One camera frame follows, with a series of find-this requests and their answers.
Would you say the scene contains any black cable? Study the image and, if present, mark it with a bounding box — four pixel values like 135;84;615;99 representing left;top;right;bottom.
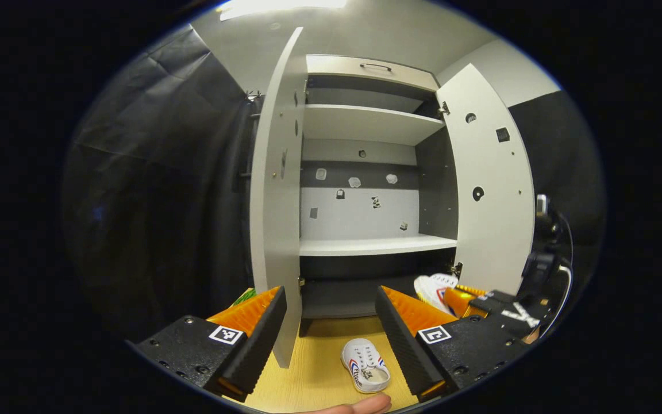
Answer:
540;212;575;339

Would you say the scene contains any ceiling light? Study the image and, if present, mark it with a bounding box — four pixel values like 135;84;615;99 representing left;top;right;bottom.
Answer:
219;0;349;21

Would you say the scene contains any white shoe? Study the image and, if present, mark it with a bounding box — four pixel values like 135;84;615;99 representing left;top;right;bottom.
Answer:
413;273;459;316
341;338;391;394

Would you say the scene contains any black backdrop cloth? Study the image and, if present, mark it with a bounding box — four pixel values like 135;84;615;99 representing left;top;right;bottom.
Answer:
61;26;263;343
506;90;606;300

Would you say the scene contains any white cabinet drawer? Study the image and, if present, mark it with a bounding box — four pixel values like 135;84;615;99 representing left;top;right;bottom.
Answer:
306;55;440;93

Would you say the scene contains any white and grey shoe cabinet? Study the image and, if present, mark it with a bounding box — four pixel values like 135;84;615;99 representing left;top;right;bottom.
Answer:
298;55;461;337

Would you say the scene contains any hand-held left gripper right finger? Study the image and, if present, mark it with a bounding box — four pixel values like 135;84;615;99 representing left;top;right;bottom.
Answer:
375;285;530;403

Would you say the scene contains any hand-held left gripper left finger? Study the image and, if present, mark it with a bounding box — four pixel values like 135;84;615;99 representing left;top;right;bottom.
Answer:
136;286;287;403

